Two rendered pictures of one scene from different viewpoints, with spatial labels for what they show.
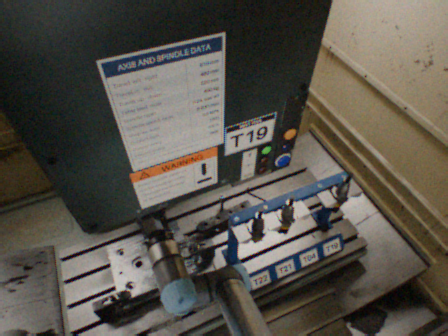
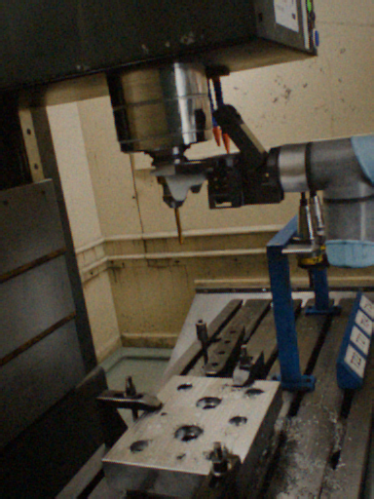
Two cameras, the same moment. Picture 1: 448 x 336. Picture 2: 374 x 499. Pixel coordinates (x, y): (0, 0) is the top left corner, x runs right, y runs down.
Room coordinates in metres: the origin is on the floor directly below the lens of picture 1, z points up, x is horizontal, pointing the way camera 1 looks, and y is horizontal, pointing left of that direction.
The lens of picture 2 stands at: (-0.19, 0.82, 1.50)
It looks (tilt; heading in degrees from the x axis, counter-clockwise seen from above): 13 degrees down; 319
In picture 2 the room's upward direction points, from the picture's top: 9 degrees counter-clockwise
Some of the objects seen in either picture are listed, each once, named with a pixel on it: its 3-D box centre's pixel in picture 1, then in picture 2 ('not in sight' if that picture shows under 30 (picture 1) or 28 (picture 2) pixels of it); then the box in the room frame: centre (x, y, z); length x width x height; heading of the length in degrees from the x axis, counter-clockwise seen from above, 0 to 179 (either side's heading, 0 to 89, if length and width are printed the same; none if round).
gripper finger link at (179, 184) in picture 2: not in sight; (176, 182); (0.47, 0.24, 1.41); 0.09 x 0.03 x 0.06; 38
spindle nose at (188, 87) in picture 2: not in sight; (161, 109); (0.51, 0.22, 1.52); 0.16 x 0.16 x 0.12
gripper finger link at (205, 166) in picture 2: not in sight; (203, 166); (0.43, 0.22, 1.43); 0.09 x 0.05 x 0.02; 38
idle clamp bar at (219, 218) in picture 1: (224, 218); (226, 359); (0.69, -0.02, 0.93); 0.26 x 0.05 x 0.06; 119
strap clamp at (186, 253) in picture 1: (198, 251); (248, 378); (0.52, 0.09, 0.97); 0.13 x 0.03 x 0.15; 114
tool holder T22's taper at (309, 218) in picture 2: (259, 221); (305, 220); (0.49, -0.12, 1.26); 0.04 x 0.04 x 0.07
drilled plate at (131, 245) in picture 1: (151, 260); (201, 429); (0.48, 0.26, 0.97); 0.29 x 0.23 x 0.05; 114
